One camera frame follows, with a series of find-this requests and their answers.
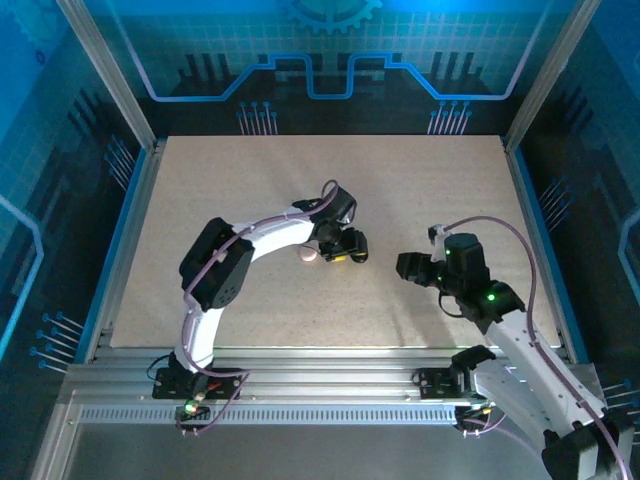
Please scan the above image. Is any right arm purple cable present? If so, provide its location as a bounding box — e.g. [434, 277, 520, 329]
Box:
[437, 215, 632, 480]

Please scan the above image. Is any black earbud charging case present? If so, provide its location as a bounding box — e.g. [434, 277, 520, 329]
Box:
[349, 228, 370, 264]

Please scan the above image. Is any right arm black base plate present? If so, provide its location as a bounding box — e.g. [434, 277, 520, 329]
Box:
[416, 367, 481, 401]

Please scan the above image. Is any aluminium slotted cross rail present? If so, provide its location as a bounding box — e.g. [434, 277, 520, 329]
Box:
[62, 344, 601, 426]

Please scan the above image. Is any thin black cable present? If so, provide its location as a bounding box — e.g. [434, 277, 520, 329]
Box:
[437, 288, 469, 320]

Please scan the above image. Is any aluminium side rail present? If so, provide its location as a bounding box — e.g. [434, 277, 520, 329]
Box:
[501, 137, 591, 364]
[82, 139, 169, 364]

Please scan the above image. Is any aluminium frame post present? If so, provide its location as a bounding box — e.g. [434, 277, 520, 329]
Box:
[502, 0, 604, 154]
[54, 0, 162, 154]

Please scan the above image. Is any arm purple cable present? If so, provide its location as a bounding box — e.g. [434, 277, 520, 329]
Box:
[173, 179, 341, 437]
[437, 215, 632, 480]

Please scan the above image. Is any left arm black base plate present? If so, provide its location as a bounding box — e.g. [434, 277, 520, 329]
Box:
[151, 367, 242, 401]

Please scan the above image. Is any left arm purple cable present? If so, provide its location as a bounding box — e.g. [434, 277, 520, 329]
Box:
[173, 179, 341, 437]

